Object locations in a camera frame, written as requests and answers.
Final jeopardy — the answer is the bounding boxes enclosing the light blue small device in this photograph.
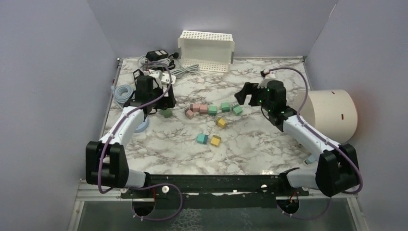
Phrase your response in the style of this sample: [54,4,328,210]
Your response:
[303,155,317,166]

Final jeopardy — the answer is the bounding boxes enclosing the green plug adapter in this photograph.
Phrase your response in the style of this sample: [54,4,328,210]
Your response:
[207,105,218,116]

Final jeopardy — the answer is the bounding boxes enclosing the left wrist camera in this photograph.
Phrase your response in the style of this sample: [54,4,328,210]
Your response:
[143,69,163,89]

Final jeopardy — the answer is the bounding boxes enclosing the yellow plug adapter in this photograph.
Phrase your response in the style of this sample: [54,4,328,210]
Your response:
[210,135,221,147]
[216,118,227,129]

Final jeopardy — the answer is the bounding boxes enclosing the teal plug adapter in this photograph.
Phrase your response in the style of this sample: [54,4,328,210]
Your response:
[196,133,208,144]

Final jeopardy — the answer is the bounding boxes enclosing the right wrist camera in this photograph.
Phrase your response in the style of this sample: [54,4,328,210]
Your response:
[257,69,276,89]

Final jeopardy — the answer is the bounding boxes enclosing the cream cylindrical bin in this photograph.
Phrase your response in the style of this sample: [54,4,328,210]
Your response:
[300,90,358,143]

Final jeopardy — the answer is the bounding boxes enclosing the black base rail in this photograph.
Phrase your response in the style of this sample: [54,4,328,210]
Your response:
[120,174,309,209]

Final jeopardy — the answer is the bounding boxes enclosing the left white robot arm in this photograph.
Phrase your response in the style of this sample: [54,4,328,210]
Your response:
[85,76,176,198]

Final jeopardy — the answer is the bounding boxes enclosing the round blue power strip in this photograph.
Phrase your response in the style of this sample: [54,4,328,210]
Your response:
[134,117,150,133]

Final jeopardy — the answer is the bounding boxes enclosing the green power strip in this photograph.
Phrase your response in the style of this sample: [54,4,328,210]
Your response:
[160,108,173,118]

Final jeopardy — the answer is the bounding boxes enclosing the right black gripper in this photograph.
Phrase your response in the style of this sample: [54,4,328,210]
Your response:
[234,82,273,112]

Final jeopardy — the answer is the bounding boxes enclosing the white strip grey cable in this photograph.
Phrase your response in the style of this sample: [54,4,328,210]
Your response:
[138,55,173,72]

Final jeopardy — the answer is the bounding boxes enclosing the pink plug adapter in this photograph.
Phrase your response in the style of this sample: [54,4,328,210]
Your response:
[199,104,208,115]

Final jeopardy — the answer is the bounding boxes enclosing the grey cable bundle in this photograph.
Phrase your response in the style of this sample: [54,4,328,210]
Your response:
[173,63,200,79]

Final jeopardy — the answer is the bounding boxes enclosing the white power strip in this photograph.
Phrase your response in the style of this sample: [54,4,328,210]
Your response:
[161,72,177,84]

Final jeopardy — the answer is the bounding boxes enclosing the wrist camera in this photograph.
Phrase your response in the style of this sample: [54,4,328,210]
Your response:
[143,69,163,89]
[257,69,276,89]

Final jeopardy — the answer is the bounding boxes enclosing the white perforated plastic basket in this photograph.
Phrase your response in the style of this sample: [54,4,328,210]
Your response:
[178,30,235,73]

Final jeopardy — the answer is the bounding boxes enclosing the light blue coiled cable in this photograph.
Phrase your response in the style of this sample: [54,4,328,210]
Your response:
[111,84,135,107]

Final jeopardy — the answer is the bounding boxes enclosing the black power strip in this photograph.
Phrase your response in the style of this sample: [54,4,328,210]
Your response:
[133,69,144,79]
[145,50,169,62]

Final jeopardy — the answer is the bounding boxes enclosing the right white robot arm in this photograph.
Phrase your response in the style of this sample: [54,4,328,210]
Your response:
[234,80,363,197]

